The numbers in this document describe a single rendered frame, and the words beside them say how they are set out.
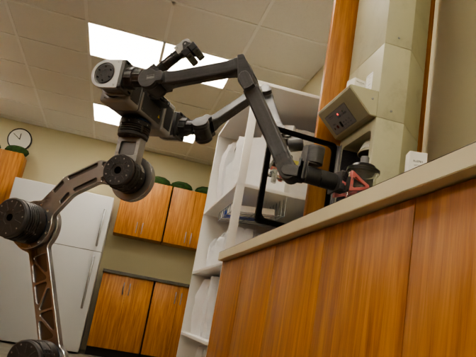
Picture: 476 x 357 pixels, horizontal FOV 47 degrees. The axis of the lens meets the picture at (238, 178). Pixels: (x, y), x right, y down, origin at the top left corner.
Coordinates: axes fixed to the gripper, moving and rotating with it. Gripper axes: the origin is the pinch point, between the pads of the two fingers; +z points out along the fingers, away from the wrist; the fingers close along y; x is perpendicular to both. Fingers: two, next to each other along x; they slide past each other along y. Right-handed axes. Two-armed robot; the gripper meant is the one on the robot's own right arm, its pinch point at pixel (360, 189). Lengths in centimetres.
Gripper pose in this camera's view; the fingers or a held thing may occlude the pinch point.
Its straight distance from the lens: 185.2
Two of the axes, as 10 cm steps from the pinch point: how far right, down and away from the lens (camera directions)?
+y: -2.3, 1.9, 9.5
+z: 9.5, 2.6, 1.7
